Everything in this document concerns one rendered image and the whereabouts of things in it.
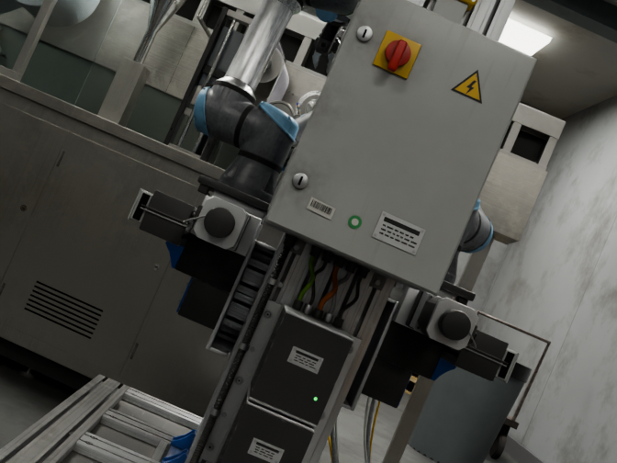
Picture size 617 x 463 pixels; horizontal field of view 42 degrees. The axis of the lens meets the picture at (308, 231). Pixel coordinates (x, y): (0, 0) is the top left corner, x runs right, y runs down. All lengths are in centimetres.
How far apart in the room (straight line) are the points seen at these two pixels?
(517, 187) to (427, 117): 183
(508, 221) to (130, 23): 174
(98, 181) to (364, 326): 136
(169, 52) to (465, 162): 212
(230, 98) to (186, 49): 140
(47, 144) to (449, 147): 168
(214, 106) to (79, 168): 87
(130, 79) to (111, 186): 56
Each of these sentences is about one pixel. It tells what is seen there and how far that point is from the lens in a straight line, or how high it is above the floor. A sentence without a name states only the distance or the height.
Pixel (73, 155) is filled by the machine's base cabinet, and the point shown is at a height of 75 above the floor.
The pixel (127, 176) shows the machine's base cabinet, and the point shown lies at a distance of 273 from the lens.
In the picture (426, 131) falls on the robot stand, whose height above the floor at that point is 102.
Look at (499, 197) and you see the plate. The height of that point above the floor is 127.
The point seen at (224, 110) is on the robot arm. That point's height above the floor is 99.
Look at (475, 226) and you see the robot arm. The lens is 207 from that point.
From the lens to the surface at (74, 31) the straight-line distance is 325.
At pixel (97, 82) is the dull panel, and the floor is 107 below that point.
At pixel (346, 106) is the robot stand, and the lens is 145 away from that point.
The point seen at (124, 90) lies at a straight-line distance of 314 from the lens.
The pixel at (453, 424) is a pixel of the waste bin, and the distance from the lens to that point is 469.
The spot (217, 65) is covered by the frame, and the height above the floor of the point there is 124.
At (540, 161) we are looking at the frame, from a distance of 331.
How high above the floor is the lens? 72
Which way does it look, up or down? 2 degrees up
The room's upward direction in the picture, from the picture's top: 23 degrees clockwise
